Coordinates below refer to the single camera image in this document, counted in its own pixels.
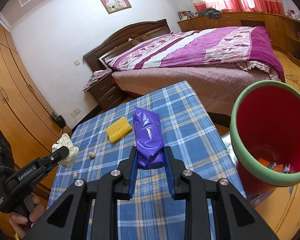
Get orange cardboard box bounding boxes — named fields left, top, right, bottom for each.
left=257, top=158, right=284, bottom=173

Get white paper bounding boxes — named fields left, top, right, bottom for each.
left=51, top=133, right=79, bottom=168

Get red bin with green rim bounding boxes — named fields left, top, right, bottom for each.
left=230, top=80, right=300, bottom=194

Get yellow foam net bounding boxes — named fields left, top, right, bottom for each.
left=106, top=116, right=132, bottom=144

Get purple plastic bag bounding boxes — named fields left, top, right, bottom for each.
left=133, top=107, right=165, bottom=170

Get person's left hand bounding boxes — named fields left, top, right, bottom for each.
left=9, top=196, right=45, bottom=239

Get walnut shell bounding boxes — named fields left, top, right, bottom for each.
left=88, top=152, right=95, bottom=159

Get blue plaid tablecloth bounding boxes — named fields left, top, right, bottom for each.
left=49, top=82, right=243, bottom=239

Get wooden wardrobe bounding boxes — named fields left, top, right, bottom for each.
left=0, top=19, right=73, bottom=238

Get dark wooden nightstand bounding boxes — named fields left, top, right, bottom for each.
left=87, top=74, right=125, bottom=111

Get clothes on nightstand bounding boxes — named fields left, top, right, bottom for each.
left=83, top=69, right=111, bottom=91

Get dark wooden bed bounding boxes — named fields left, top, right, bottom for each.
left=83, top=20, right=285, bottom=115

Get purple floral quilt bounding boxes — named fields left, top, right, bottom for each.
left=106, top=27, right=285, bottom=81

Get dark clothes on cabinet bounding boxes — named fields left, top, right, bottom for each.
left=198, top=8, right=222, bottom=20

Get books on cabinet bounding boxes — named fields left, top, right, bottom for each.
left=178, top=11, right=197, bottom=21

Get wall power socket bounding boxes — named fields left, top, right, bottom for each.
left=71, top=107, right=81, bottom=118

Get wall light switch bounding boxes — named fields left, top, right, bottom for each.
left=74, top=60, right=81, bottom=66

